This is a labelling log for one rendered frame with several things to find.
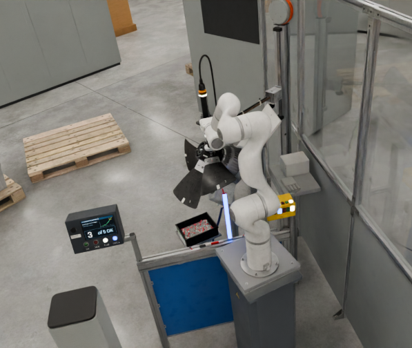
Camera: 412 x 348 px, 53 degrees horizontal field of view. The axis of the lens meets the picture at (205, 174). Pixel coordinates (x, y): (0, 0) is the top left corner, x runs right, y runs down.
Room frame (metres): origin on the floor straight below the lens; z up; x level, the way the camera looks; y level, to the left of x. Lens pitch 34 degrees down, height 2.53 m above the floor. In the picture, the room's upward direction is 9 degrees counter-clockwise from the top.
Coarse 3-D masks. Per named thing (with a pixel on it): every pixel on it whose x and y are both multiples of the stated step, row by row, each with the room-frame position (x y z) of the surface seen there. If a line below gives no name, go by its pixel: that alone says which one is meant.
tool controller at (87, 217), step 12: (72, 216) 1.71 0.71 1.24; (84, 216) 1.68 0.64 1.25; (96, 216) 1.67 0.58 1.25; (108, 216) 1.67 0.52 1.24; (72, 228) 1.64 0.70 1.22; (84, 228) 1.65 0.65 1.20; (96, 228) 1.65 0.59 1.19; (108, 228) 1.65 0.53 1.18; (120, 228) 1.66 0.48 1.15; (72, 240) 1.63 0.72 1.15; (84, 240) 1.63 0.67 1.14; (108, 240) 1.63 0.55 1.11; (120, 240) 1.63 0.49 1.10
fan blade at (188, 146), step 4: (184, 144) 2.51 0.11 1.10; (188, 144) 2.44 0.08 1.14; (192, 144) 2.39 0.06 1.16; (184, 148) 2.50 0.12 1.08; (188, 148) 2.43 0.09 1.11; (192, 148) 2.38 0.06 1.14; (196, 148) 2.33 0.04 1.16; (184, 152) 2.50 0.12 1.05; (188, 152) 2.43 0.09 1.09; (192, 152) 2.38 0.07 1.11; (188, 156) 2.43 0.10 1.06; (192, 156) 2.39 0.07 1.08; (188, 160) 2.43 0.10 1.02; (192, 160) 2.39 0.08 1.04; (196, 160) 2.35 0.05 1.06; (188, 164) 2.43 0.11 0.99; (192, 164) 2.39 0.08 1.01; (188, 168) 2.42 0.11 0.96; (192, 168) 2.39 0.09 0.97
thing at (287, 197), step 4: (280, 196) 1.82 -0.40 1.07; (284, 196) 1.82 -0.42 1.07; (288, 196) 1.81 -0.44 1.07; (280, 200) 1.79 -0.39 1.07; (284, 200) 1.78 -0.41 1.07; (288, 200) 1.78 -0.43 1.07; (280, 204) 1.75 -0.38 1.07; (284, 204) 1.75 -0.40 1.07; (288, 204) 1.74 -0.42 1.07; (292, 204) 1.74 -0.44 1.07; (280, 208) 1.74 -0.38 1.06; (288, 212) 1.74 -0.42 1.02; (292, 212) 1.74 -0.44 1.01; (272, 216) 1.73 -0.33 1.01; (276, 216) 1.74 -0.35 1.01; (280, 216) 1.74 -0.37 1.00; (284, 216) 1.74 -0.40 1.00; (288, 216) 1.74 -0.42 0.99; (268, 220) 1.73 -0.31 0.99
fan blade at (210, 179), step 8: (208, 168) 2.04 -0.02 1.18; (216, 168) 2.03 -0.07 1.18; (224, 168) 2.02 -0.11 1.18; (208, 176) 1.98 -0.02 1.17; (216, 176) 1.96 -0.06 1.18; (224, 176) 1.94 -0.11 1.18; (232, 176) 1.92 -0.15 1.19; (208, 184) 1.92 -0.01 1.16; (216, 184) 1.90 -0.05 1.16; (224, 184) 1.88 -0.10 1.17; (208, 192) 1.87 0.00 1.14
